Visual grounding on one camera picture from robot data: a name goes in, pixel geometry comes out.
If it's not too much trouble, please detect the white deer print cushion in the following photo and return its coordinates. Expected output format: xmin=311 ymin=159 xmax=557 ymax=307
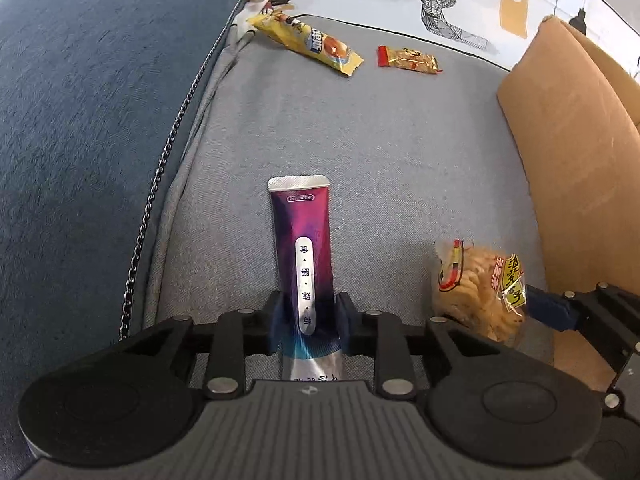
xmin=250 ymin=0 xmax=640 ymax=82

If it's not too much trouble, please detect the blue grey sofa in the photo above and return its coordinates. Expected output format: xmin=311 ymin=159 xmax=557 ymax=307
xmin=0 ymin=0 xmax=640 ymax=480

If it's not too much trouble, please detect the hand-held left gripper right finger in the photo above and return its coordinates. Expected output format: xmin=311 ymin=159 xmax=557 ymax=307
xmin=335 ymin=291 xmax=506 ymax=400

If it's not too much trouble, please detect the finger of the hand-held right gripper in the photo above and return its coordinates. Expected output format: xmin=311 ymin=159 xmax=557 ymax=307
xmin=597 ymin=340 xmax=640 ymax=421
xmin=524 ymin=282 xmax=640 ymax=342

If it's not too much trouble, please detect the orange brown cushion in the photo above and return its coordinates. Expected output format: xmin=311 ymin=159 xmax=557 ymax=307
xmin=496 ymin=16 xmax=640 ymax=394

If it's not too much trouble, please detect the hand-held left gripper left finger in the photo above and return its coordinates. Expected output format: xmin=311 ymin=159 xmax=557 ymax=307
xmin=117 ymin=290 xmax=288 ymax=401

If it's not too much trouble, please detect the yellow snack packet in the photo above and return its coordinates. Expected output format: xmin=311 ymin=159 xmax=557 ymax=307
xmin=246 ymin=0 xmax=365 ymax=79

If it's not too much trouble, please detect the small red gold snack packet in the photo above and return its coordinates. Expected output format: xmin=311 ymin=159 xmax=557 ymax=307
xmin=376 ymin=45 xmax=444 ymax=76

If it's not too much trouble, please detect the purple tube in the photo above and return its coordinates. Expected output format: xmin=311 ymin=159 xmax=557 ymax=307
xmin=268 ymin=175 xmax=346 ymax=384

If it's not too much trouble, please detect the clear bag of twisted crackers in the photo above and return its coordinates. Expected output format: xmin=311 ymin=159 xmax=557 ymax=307
xmin=431 ymin=238 xmax=529 ymax=345

